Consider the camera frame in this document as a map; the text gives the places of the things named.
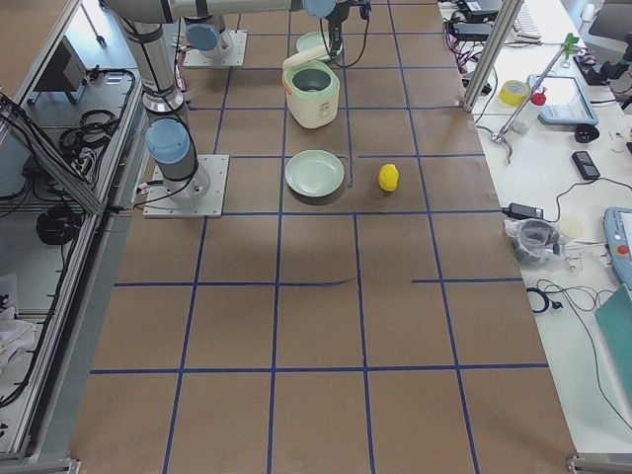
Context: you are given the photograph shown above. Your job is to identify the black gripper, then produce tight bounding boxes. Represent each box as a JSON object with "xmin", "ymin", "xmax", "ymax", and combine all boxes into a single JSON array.
[{"xmin": 325, "ymin": 0, "xmax": 371, "ymax": 58}]

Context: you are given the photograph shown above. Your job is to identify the white rice cooker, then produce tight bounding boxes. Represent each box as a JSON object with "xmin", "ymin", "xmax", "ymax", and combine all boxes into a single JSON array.
[{"xmin": 281, "ymin": 44, "xmax": 340, "ymax": 129}]

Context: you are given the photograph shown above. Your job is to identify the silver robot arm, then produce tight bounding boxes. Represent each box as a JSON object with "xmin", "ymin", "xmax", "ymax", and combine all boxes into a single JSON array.
[
  {"xmin": 107, "ymin": 1, "xmax": 370, "ymax": 217},
  {"xmin": 185, "ymin": 15, "xmax": 231, "ymax": 58}
]

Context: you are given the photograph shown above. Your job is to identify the mint green plate far side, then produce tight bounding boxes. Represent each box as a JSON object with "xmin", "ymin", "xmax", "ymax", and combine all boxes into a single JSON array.
[{"xmin": 295, "ymin": 32, "xmax": 342, "ymax": 55}]

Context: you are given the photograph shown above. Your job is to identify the mint green plate near potato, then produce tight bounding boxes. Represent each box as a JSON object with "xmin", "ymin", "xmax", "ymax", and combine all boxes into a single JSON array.
[{"xmin": 284, "ymin": 150, "xmax": 345, "ymax": 198}]

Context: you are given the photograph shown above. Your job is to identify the yellow toy potato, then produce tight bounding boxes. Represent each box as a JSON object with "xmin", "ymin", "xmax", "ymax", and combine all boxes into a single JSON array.
[{"xmin": 377, "ymin": 163, "xmax": 400, "ymax": 193}]

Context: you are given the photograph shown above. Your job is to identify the yellow tape roll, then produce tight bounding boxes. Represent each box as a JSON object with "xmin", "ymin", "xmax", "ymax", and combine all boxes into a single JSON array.
[{"xmin": 499, "ymin": 80, "xmax": 531, "ymax": 108}]

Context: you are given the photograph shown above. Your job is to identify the red small cap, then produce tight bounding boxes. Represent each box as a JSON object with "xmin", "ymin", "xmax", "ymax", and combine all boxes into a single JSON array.
[{"xmin": 529, "ymin": 88, "xmax": 547, "ymax": 107}]

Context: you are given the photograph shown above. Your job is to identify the metal clamp rod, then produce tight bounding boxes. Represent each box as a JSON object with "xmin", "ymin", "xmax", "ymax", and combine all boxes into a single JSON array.
[{"xmin": 490, "ymin": 33, "xmax": 580, "ymax": 164}]

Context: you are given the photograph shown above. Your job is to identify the blue teach pendant tablet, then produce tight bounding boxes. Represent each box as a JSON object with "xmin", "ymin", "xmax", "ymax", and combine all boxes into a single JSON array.
[{"xmin": 527, "ymin": 75, "xmax": 598, "ymax": 125}]

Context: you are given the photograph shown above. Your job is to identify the black power adapter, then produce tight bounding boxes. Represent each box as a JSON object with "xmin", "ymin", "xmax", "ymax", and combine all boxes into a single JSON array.
[{"xmin": 502, "ymin": 202, "xmax": 544, "ymax": 220}]

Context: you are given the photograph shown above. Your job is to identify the grey control box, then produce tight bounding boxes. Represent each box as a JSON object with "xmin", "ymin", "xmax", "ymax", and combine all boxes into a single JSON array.
[{"xmin": 28, "ymin": 36, "xmax": 87, "ymax": 105}]

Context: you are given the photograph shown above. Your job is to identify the black phone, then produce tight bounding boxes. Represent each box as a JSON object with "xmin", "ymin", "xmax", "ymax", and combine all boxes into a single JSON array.
[{"xmin": 572, "ymin": 151, "xmax": 600, "ymax": 181}]

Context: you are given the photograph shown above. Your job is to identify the plastic bag with black parts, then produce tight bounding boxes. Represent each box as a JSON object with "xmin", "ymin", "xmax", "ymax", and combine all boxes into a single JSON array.
[{"xmin": 504, "ymin": 218, "xmax": 565, "ymax": 269}]

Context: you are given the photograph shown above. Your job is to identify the teal box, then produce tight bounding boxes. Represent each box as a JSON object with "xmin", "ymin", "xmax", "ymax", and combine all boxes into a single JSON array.
[{"xmin": 595, "ymin": 284, "xmax": 631, "ymax": 369}]

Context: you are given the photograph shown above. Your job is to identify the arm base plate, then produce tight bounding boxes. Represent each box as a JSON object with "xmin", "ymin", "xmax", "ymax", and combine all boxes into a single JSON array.
[
  {"xmin": 142, "ymin": 154, "xmax": 229, "ymax": 218},
  {"xmin": 184, "ymin": 25, "xmax": 248, "ymax": 68}
]

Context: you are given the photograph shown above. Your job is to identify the aluminium frame post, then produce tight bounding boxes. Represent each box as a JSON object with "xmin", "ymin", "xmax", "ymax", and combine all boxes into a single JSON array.
[{"xmin": 461, "ymin": 0, "xmax": 523, "ymax": 113}]

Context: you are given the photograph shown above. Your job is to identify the coiled black cable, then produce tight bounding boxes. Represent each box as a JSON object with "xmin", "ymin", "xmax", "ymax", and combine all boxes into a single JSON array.
[{"xmin": 36, "ymin": 204, "xmax": 75, "ymax": 247}]

